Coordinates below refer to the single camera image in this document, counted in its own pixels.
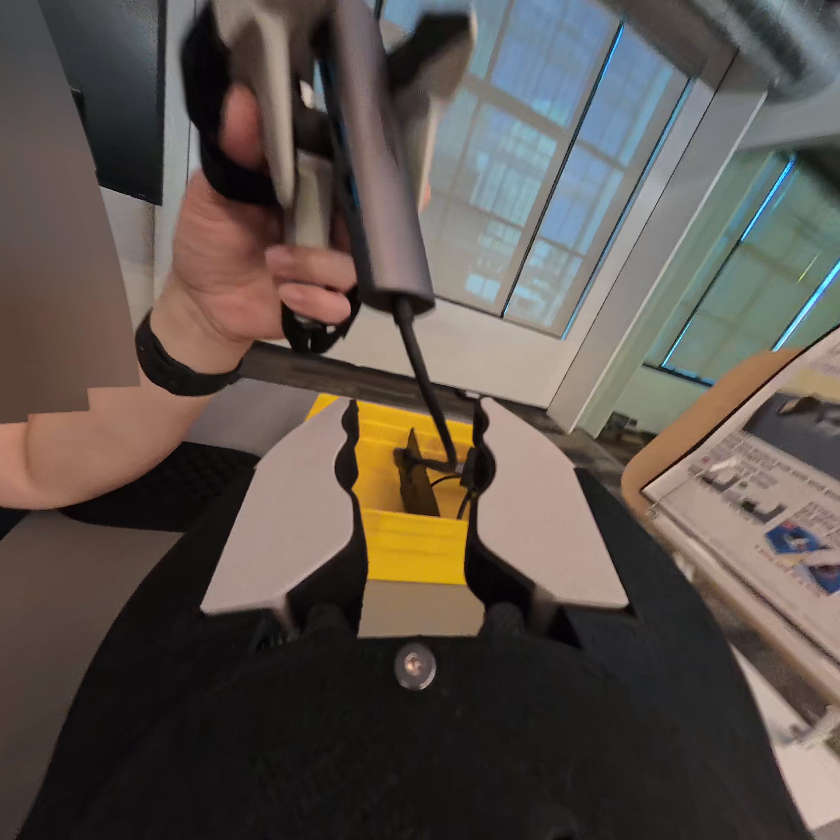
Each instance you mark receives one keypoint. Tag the silver ventilation duct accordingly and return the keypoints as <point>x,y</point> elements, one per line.
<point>775,46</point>

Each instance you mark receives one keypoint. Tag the black quilted cushion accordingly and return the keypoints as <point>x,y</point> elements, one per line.
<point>171,486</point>

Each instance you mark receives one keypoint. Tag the black monitor screen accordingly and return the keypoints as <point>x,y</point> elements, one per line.
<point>112,92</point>

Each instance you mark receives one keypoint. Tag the person's left forearm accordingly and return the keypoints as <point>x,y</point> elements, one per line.
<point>92,446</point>

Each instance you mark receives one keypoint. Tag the yellow plastic bin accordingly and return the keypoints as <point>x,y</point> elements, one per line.
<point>414,545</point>

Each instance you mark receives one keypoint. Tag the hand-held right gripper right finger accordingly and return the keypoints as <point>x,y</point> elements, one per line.
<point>551,525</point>

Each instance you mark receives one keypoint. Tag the black wristband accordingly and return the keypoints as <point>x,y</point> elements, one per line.
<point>177,368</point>

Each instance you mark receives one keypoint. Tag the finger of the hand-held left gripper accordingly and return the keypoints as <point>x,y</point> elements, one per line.
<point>427,79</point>

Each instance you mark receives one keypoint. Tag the grey metal USB hub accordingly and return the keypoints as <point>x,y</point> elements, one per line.
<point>381,171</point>

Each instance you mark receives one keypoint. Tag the person's left hand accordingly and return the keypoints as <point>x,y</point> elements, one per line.
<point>210,289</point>

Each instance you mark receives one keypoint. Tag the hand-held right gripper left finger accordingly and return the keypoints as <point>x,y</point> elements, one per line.
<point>282,525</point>

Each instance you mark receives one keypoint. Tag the instruction poster board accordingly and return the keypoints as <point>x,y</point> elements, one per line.
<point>761,512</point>

